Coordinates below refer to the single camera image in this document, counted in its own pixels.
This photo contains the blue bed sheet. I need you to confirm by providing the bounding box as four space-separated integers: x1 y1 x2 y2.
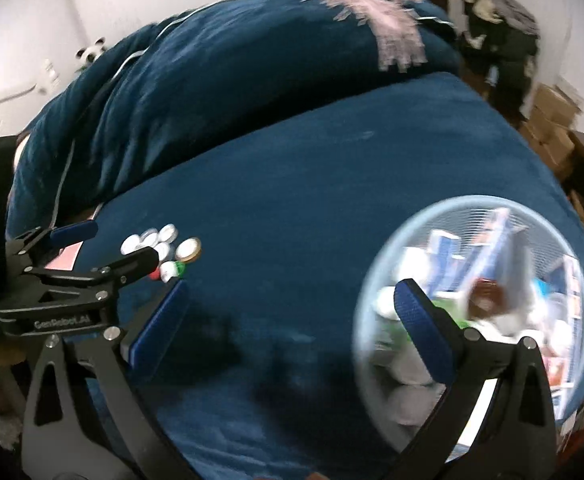
6 72 584 480

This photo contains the pink patterned blanket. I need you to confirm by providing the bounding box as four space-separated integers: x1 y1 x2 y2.
297 0 427 71

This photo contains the white wall cable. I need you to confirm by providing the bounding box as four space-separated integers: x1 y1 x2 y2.
0 85 47 131

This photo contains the white charging cable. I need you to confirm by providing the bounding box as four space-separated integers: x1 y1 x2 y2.
49 7 197 231

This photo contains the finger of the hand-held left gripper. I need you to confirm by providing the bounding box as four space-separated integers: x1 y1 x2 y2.
6 220 98 273
22 246 161 307

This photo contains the cluster of bottle caps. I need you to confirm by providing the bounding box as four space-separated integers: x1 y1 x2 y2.
120 223 203 283

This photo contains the blue and white carton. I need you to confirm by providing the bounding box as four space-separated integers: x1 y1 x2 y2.
427 230 468 291

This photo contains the stack of cardboard boxes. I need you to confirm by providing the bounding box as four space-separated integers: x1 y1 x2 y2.
519 82 584 171

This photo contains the brown and white packet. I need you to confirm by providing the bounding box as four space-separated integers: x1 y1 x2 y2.
467 280 510 326

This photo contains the red and white packet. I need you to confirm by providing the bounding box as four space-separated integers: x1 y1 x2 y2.
544 345 573 386

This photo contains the pink card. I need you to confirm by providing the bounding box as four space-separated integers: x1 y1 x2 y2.
46 242 85 273

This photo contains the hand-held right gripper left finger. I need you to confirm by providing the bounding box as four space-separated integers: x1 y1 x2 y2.
19 279 193 480

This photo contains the green packet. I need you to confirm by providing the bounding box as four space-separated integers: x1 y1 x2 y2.
372 295 468 356

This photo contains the pile of dark clothes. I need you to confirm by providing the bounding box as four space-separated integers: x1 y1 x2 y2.
459 0 543 116

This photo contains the white crumpled paper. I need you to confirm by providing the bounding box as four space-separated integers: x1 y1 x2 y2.
387 350 448 426

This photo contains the dark blue duvet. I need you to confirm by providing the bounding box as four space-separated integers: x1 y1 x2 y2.
6 0 463 241

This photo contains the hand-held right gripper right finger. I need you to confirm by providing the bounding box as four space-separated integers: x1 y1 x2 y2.
393 278 559 480

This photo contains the panda plush toy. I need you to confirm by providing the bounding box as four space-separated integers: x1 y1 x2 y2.
74 37 110 68

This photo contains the white wall socket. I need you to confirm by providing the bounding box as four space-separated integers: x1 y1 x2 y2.
42 60 60 93

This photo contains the light blue mesh wastebasket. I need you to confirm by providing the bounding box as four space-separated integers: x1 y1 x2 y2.
352 195 584 456

